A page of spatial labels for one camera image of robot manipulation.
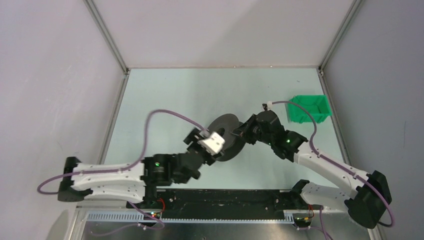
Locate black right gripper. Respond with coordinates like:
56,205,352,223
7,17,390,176
231,113,274,146

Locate dark grey cable spool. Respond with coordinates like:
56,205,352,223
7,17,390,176
208,113,246,162

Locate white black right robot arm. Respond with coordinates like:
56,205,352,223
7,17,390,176
231,110,392,229

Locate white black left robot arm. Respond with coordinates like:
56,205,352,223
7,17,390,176
57,128,226,208

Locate green plastic bin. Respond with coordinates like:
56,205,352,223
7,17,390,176
287,95,333,124

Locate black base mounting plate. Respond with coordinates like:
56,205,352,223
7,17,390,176
136,189,309,220

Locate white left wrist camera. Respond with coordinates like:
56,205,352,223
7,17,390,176
197,132,226,156

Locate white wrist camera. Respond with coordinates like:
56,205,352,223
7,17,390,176
262,101,273,111
197,132,226,156

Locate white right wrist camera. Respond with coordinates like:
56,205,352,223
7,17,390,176
262,101,273,111

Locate grey slotted cable duct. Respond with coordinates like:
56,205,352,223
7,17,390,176
86,211,295,224

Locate aluminium corner frame post right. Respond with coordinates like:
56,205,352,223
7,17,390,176
318,0,365,76

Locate aluminium corner frame post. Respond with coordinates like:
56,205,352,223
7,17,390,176
83,0,129,75
318,0,365,76

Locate aluminium corner frame post left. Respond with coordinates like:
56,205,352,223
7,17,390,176
83,0,129,75

